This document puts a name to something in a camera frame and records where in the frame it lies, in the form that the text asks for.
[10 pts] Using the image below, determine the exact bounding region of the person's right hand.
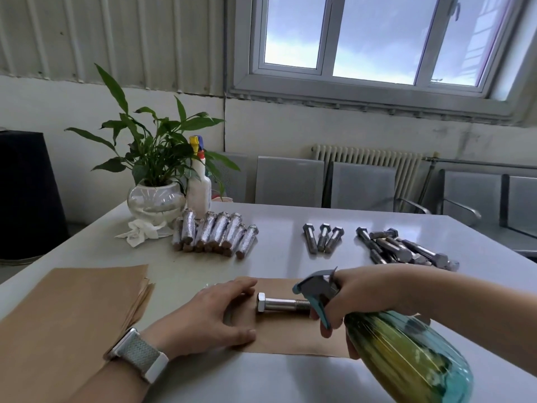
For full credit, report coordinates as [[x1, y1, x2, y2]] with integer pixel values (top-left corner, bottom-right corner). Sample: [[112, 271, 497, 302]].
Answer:
[[310, 266, 416, 359]]

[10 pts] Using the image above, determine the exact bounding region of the person's left hand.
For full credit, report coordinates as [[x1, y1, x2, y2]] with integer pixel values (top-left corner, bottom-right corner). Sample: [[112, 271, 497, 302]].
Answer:
[[142, 277, 259, 359]]

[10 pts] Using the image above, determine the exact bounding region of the pile of steel bolts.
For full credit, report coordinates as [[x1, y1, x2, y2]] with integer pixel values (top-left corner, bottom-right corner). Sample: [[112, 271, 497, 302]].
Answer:
[[303, 222, 460, 273]]

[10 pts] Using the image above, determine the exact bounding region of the teal spray bottle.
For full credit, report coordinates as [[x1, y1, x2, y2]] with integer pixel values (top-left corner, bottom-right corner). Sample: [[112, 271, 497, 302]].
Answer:
[[292, 267, 475, 403]]

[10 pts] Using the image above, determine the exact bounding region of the steel bolt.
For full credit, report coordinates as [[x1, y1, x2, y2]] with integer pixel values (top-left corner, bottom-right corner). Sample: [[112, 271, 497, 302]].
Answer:
[[256, 292, 313, 314]]

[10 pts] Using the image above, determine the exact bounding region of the brown paper sheet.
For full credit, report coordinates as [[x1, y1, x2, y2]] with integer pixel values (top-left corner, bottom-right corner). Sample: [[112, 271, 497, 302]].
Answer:
[[224, 277, 420, 358]]

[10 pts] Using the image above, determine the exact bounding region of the row of bolts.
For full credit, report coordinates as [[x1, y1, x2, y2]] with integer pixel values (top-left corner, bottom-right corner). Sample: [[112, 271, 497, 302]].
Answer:
[[172, 207, 260, 260]]

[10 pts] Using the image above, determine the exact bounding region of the stack of brown paper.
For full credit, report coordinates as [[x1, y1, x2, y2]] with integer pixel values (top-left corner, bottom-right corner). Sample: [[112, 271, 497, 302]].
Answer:
[[0, 264, 156, 403]]

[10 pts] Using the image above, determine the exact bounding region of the person's left forearm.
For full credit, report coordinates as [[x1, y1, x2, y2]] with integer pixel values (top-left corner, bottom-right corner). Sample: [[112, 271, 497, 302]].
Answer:
[[63, 360, 148, 403]]

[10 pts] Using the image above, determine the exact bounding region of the person's right forearm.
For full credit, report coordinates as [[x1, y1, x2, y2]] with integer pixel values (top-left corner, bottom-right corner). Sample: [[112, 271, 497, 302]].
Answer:
[[402, 264, 537, 374]]

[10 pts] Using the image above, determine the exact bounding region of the smartwatch with grey band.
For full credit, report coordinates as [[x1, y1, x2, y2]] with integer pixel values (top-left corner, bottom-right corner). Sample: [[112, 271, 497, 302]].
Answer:
[[103, 327, 170, 385]]

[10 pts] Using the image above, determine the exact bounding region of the grey metal chair with armrest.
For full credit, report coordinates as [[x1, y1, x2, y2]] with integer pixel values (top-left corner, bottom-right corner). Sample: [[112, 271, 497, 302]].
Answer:
[[330, 161, 432, 214]]

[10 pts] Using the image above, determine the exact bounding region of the crumpled white tissue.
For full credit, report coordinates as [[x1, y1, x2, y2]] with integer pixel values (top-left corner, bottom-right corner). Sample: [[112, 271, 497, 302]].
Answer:
[[114, 219, 173, 248]]

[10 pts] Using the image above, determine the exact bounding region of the clear glass plant pot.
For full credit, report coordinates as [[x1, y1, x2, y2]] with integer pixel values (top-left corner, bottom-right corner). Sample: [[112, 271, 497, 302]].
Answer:
[[127, 180, 187, 225]]

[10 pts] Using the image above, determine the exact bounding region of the white spray bottle colourful nozzle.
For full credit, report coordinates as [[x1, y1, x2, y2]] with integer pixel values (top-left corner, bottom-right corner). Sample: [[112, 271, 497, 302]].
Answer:
[[186, 136, 213, 219]]

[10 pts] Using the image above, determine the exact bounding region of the grey metal bench seat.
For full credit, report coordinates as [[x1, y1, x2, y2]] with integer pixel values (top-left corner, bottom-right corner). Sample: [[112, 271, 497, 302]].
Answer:
[[438, 170, 506, 227], [501, 175, 537, 259]]

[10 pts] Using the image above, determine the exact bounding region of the green leafy plant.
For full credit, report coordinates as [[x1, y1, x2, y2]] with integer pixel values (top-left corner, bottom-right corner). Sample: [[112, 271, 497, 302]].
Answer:
[[65, 63, 242, 198]]

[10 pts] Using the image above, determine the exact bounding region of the white framed window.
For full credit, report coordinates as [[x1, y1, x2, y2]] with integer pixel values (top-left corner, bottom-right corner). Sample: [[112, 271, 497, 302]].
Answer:
[[228, 0, 537, 122]]

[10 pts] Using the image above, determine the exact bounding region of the white wall radiator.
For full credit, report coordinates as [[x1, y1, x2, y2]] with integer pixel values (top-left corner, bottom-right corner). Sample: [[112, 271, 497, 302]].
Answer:
[[311, 143, 425, 213]]

